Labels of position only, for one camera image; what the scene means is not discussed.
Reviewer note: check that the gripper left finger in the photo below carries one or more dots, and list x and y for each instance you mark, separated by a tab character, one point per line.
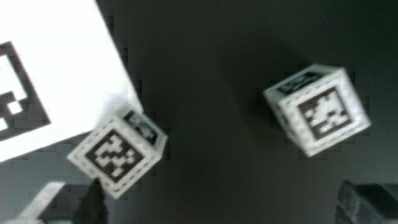
66	204

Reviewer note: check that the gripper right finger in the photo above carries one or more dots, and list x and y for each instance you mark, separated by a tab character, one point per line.
367	203

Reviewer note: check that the white marker cube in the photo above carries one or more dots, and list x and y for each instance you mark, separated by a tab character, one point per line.
122	150
317	107

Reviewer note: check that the white marker sheet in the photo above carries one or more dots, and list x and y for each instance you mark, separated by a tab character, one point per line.
65	83

